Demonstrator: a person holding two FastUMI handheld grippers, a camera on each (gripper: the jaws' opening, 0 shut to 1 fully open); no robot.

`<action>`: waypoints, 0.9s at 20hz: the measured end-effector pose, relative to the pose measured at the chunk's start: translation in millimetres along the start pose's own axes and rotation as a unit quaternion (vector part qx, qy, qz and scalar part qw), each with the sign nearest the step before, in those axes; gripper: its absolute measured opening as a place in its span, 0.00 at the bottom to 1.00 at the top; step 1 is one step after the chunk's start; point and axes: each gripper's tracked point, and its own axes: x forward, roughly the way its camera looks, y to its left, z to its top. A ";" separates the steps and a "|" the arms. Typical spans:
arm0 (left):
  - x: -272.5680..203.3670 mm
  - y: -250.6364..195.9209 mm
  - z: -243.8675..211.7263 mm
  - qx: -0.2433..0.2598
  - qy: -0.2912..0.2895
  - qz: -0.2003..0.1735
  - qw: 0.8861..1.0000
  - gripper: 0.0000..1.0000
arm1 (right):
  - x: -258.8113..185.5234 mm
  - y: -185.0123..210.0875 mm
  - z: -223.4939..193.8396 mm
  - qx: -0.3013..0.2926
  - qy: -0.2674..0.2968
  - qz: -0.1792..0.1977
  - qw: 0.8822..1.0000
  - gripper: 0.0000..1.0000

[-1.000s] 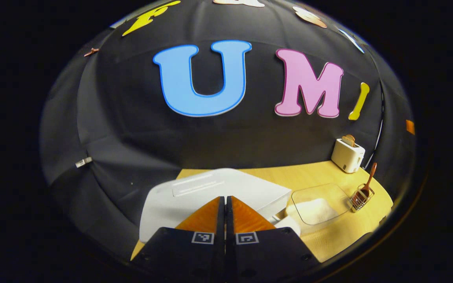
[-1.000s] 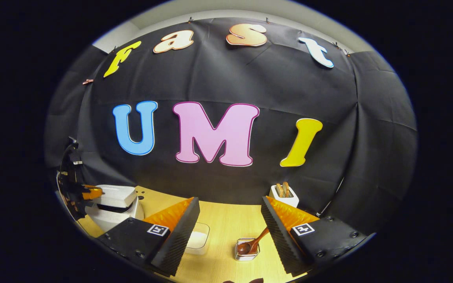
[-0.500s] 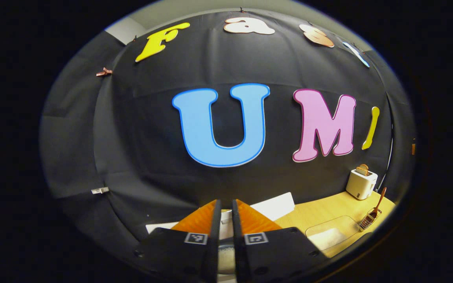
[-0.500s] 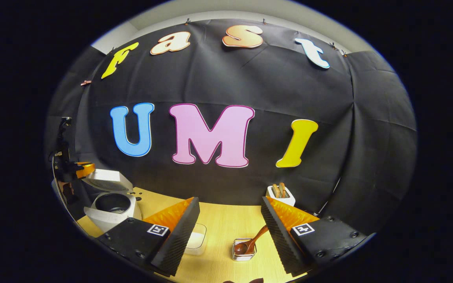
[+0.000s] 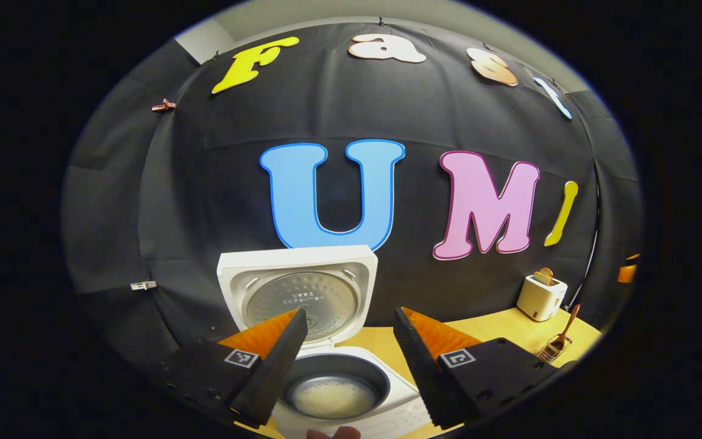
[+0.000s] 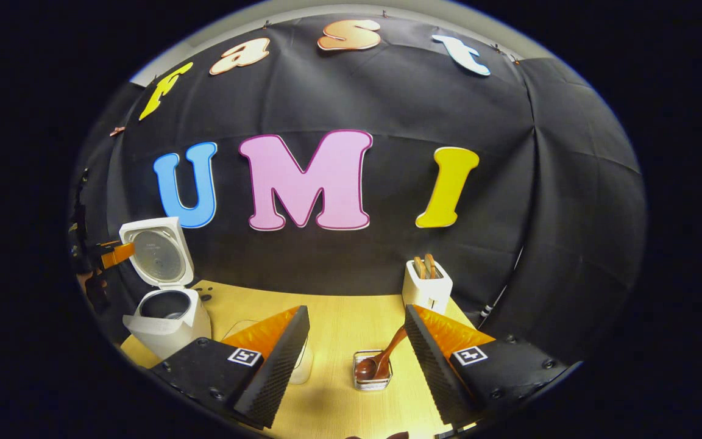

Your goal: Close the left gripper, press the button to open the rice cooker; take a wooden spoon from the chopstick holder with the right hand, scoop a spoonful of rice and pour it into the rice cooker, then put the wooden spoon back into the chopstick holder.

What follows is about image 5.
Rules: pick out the copper cloth clip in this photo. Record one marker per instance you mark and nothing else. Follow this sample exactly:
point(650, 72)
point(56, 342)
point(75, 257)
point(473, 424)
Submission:
point(163, 105)

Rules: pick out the toasted bread slice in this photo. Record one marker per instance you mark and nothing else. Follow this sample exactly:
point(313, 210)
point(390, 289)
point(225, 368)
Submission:
point(544, 275)

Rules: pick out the white cloth clip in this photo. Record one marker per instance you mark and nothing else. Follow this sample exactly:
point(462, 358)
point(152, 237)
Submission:
point(144, 285)

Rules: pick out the white toaster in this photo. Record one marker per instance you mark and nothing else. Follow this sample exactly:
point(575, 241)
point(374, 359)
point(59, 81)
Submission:
point(540, 300)

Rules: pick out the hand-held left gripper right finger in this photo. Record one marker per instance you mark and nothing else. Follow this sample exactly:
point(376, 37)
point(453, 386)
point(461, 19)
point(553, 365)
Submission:
point(424, 372)

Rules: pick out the wooden spoon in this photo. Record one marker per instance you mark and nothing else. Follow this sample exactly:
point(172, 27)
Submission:
point(568, 326)

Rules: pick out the white rice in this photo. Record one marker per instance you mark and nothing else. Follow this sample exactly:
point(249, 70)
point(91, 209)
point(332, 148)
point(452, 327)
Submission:
point(333, 397)

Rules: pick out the white rice cooker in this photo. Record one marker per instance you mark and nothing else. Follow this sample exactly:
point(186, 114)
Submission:
point(235, 268)

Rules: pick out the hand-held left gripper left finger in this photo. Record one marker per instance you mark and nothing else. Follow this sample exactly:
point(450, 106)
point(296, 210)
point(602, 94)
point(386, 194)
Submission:
point(278, 366)

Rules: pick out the black backdrop cloth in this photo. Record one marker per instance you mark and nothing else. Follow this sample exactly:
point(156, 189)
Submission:
point(205, 201)

